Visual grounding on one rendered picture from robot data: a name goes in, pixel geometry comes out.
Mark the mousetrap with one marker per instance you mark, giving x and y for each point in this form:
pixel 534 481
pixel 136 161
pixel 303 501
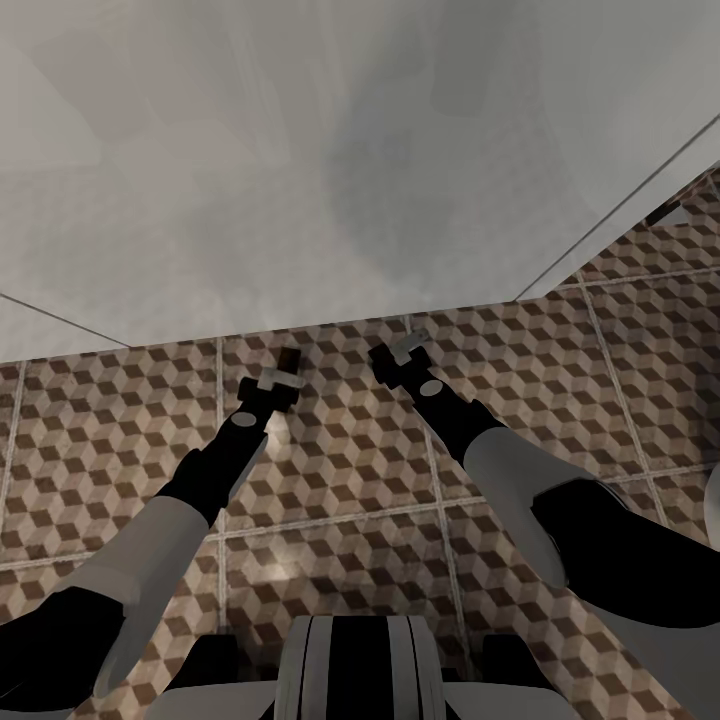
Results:
pixel 289 360
pixel 381 356

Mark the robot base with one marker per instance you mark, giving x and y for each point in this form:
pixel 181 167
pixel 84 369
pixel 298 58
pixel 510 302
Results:
pixel 513 688

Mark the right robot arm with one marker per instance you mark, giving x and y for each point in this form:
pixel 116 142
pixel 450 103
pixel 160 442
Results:
pixel 657 591

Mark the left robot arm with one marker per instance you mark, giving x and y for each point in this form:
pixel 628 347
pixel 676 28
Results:
pixel 88 633

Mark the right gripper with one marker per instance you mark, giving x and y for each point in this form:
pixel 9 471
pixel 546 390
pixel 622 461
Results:
pixel 395 375

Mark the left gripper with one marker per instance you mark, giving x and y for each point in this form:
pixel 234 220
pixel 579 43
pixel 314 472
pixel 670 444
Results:
pixel 279 399

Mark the furniture sink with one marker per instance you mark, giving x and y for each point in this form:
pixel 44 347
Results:
pixel 174 170

